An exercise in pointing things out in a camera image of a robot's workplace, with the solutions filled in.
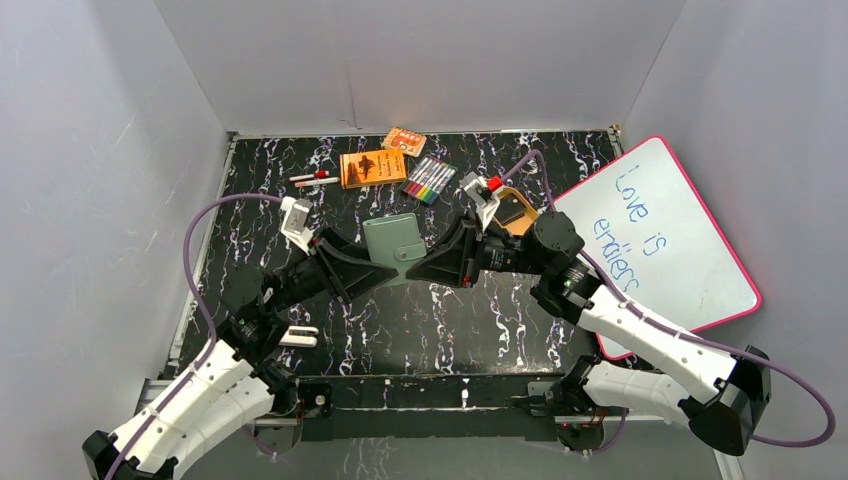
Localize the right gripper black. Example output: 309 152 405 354
406 210 549 288

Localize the green card holder wallet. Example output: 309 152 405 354
363 213 427 287

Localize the black credit cards stack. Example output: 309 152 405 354
495 195 526 226

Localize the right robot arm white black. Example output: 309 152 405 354
406 212 771 456

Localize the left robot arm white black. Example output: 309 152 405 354
82 229 399 479

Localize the small orange card box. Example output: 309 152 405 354
381 127 427 157

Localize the tan oval tray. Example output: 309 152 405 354
494 187 539 236

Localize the white stapler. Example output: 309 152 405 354
278 325 319 348

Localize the coloured marker pen set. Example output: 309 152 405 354
400 156 457 206

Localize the white marker pen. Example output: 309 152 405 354
294 177 340 188

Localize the orange book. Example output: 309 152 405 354
340 149 408 189

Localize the red capped white marker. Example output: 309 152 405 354
289 170 329 182

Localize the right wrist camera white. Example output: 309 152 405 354
460 172 504 230

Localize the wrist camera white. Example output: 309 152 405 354
280 196 313 255
460 172 504 230

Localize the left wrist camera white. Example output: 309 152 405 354
280 196 313 255

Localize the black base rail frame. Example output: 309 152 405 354
251 374 627 458

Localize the white board pink frame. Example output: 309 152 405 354
555 136 762 332

